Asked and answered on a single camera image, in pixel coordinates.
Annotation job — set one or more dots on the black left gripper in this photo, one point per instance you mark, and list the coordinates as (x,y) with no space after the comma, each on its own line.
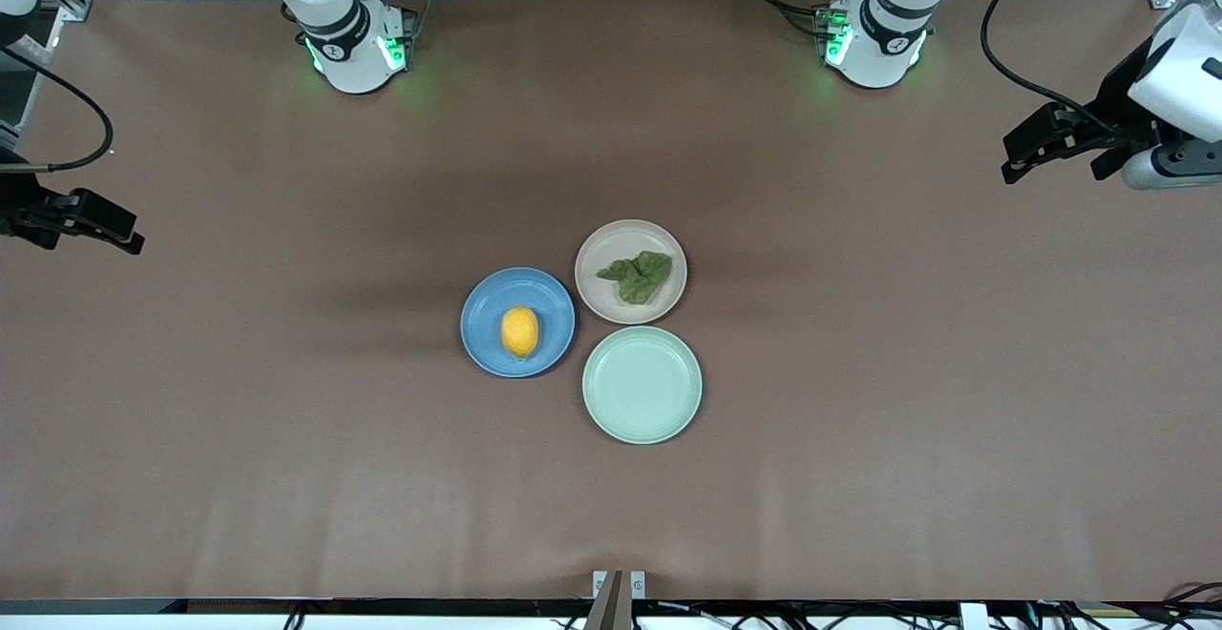
(1119,98)

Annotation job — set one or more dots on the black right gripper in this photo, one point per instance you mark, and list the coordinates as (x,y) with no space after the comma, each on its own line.
(19,207)

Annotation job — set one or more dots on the yellow lemon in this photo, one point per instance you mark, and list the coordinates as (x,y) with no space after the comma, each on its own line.
(520,332)

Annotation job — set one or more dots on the green lettuce leaf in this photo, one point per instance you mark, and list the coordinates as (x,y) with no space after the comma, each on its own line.
(642,279)

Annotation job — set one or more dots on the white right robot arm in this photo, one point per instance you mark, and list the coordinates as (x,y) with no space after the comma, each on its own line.
(353,57)

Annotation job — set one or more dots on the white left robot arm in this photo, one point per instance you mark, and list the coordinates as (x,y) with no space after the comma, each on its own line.
(874,57)

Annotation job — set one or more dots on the blue plate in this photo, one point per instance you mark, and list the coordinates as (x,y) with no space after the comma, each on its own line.
(487,325)

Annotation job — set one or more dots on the beige plate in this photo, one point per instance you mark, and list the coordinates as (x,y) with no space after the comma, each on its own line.
(630,234)

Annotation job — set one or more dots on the light green plate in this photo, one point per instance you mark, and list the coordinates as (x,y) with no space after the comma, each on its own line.
(642,385)

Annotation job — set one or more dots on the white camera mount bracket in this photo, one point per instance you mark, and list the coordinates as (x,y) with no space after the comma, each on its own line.
(619,592)

